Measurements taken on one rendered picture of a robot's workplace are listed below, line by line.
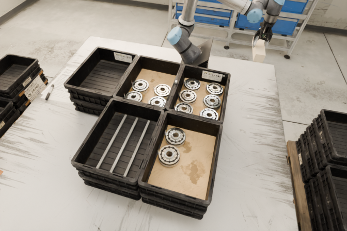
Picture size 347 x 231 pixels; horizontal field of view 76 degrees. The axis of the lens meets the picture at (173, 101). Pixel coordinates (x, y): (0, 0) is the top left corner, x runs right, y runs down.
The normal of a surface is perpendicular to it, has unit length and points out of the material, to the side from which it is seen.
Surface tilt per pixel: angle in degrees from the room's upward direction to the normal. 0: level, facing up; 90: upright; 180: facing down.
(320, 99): 0
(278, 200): 0
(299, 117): 0
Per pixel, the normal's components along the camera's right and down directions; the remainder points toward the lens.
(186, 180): 0.04, -0.67
